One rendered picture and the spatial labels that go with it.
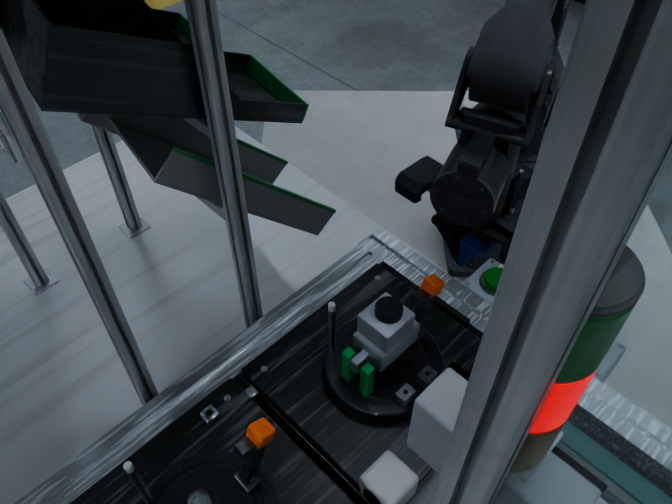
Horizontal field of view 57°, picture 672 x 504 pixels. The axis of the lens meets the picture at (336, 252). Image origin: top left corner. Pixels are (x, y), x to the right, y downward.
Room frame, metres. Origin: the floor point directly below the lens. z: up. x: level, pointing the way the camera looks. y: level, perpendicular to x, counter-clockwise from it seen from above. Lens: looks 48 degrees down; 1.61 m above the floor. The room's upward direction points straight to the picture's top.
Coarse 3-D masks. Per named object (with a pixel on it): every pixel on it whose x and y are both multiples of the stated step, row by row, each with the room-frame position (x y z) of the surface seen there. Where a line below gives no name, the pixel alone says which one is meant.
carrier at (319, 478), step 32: (224, 384) 0.37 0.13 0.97; (192, 416) 0.33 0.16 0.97; (224, 416) 0.33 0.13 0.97; (256, 416) 0.33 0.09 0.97; (160, 448) 0.29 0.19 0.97; (192, 448) 0.29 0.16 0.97; (224, 448) 0.29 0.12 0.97; (288, 448) 0.29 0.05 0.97; (128, 480) 0.25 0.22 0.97; (160, 480) 0.25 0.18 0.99; (192, 480) 0.25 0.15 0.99; (224, 480) 0.25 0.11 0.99; (256, 480) 0.24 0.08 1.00; (288, 480) 0.25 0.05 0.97; (320, 480) 0.25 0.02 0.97
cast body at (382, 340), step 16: (384, 304) 0.39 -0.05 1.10; (400, 304) 0.39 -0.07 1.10; (368, 320) 0.38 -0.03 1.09; (384, 320) 0.37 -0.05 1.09; (400, 320) 0.38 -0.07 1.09; (368, 336) 0.37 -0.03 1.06; (384, 336) 0.36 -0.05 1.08; (400, 336) 0.37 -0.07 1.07; (416, 336) 0.39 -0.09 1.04; (368, 352) 0.36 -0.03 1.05; (384, 352) 0.36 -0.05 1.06; (400, 352) 0.37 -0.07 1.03; (352, 368) 0.35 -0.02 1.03; (384, 368) 0.35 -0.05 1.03
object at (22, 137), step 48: (192, 0) 0.49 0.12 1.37; (0, 48) 0.38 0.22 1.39; (0, 96) 0.37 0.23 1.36; (48, 144) 0.38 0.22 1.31; (0, 192) 0.61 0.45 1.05; (48, 192) 0.37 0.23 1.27; (240, 192) 0.50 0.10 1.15; (240, 240) 0.49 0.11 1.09; (96, 288) 0.37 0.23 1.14; (240, 288) 0.50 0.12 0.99; (144, 384) 0.38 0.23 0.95
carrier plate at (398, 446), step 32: (352, 288) 0.51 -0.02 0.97; (384, 288) 0.51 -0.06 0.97; (320, 320) 0.46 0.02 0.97; (448, 320) 0.46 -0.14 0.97; (288, 352) 0.41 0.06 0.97; (320, 352) 0.41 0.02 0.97; (448, 352) 0.41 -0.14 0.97; (256, 384) 0.37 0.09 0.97; (288, 384) 0.37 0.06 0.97; (320, 384) 0.37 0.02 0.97; (288, 416) 0.33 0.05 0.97; (320, 416) 0.33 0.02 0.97; (352, 416) 0.33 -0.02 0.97; (320, 448) 0.29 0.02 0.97; (352, 448) 0.29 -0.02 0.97; (384, 448) 0.29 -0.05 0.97; (352, 480) 0.26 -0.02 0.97
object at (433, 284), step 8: (424, 280) 0.44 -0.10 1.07; (432, 280) 0.44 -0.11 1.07; (440, 280) 0.44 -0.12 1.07; (424, 288) 0.44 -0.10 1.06; (432, 288) 0.43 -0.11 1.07; (440, 288) 0.44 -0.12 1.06; (416, 296) 0.42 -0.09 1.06; (424, 296) 0.42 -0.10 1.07; (432, 296) 0.43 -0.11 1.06; (416, 304) 0.43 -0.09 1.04; (424, 304) 0.43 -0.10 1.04; (416, 312) 0.43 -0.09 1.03; (424, 312) 0.42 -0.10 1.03; (416, 320) 0.42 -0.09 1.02; (424, 320) 0.43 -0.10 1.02
